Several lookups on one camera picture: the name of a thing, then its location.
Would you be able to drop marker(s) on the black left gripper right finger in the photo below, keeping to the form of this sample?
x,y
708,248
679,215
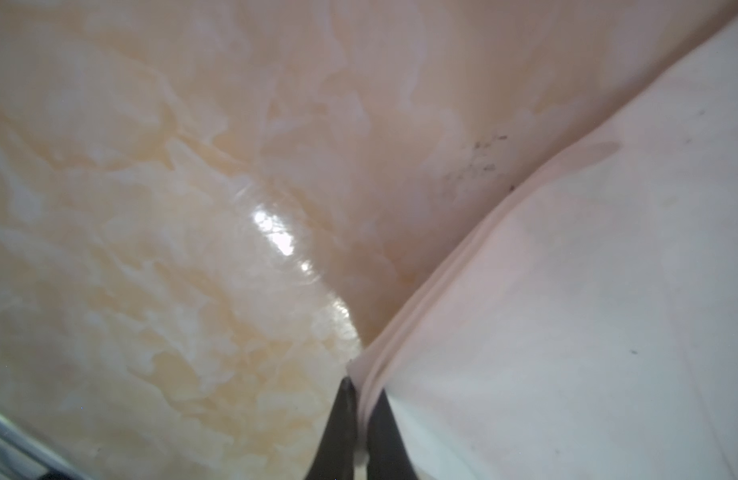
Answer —
x,y
388,458

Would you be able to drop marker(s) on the white t-shirt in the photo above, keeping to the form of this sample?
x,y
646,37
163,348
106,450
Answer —
x,y
587,328

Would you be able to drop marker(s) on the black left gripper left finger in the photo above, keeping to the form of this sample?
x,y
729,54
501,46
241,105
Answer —
x,y
334,458

